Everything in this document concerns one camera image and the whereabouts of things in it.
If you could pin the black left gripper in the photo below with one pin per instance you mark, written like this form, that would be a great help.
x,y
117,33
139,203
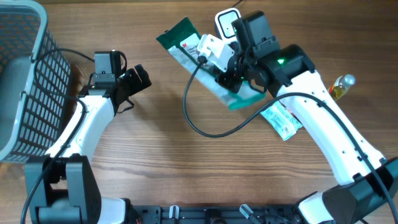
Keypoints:
x,y
135,84

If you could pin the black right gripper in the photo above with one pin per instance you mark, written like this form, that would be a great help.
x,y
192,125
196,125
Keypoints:
x,y
224,81

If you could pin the green 3M package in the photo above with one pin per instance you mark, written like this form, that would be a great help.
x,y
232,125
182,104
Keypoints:
x,y
181,43

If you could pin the teal small packet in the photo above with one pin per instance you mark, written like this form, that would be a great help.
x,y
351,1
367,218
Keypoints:
x,y
282,120

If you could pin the yellow liquid bottle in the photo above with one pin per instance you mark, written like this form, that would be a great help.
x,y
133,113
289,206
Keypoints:
x,y
341,86

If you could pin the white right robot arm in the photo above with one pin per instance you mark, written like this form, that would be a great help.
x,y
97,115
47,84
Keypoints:
x,y
365,179

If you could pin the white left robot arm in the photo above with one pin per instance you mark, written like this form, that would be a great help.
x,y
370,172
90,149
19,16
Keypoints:
x,y
61,187

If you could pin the white barcode scanner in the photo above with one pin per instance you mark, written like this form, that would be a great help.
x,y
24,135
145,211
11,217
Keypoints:
x,y
223,27

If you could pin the grey plastic basket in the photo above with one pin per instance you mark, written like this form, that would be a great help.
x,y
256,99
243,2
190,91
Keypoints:
x,y
31,120

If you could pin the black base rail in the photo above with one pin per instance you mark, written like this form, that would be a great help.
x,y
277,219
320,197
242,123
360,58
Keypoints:
x,y
270,213

